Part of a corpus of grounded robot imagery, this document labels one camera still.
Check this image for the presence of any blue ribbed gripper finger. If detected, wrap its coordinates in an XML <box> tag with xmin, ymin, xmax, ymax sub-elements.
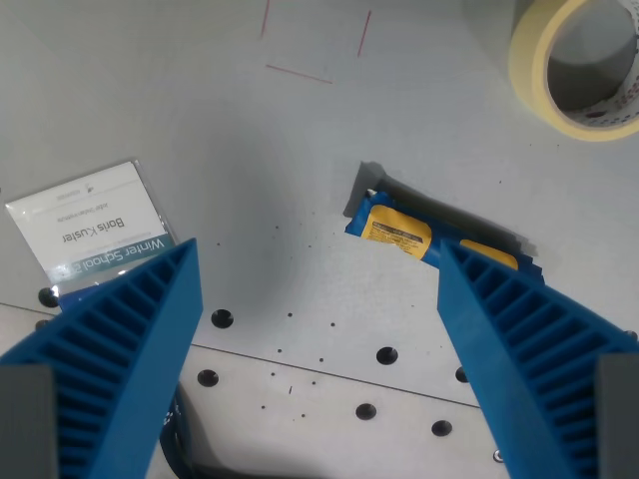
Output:
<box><xmin>436</xmin><ymin>239</ymin><xmax>639</xmax><ymax>479</ymax></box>
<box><xmin>0</xmin><ymin>237</ymin><xmax>205</xmax><ymax>479</ymax></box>

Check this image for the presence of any white name badge card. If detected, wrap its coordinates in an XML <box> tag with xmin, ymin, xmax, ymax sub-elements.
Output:
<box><xmin>4</xmin><ymin>159</ymin><xmax>179</xmax><ymax>300</ymax></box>

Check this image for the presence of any blue yellow snack bar wrapper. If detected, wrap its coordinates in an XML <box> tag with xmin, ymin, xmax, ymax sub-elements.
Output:
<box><xmin>343</xmin><ymin>188</ymin><xmax>544</xmax><ymax>283</ymax></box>

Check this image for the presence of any yellow masking tape roll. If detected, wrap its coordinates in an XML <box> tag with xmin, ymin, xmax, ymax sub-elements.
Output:
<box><xmin>507</xmin><ymin>0</ymin><xmax>639</xmax><ymax>143</ymax></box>

